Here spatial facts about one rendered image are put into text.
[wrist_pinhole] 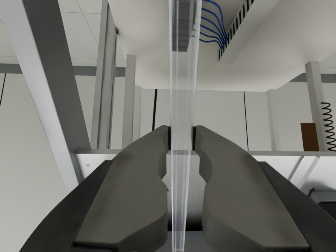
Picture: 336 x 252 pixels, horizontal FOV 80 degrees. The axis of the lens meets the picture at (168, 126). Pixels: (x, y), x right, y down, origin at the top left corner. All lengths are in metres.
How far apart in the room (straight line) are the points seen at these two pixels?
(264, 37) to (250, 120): 1.56
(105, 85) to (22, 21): 0.36
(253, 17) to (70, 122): 0.44
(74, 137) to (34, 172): 1.97
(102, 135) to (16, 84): 2.05
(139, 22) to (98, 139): 0.32
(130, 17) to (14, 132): 1.95
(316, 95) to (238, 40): 0.38
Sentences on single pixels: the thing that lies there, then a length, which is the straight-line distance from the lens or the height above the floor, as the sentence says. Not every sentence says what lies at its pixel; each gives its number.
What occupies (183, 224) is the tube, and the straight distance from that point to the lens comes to 0.22.
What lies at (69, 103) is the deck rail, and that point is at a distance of 0.26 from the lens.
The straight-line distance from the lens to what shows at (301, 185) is 0.36.
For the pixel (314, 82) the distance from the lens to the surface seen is 0.88.
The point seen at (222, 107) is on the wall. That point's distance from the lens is 2.13.
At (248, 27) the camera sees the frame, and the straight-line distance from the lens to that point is 0.57.
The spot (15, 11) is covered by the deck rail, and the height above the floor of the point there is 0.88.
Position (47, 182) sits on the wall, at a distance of 2.18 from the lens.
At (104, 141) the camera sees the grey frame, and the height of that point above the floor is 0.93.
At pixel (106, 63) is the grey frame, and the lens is 0.57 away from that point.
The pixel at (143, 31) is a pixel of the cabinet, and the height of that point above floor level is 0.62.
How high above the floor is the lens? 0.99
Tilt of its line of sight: 11 degrees down
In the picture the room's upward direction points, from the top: 180 degrees counter-clockwise
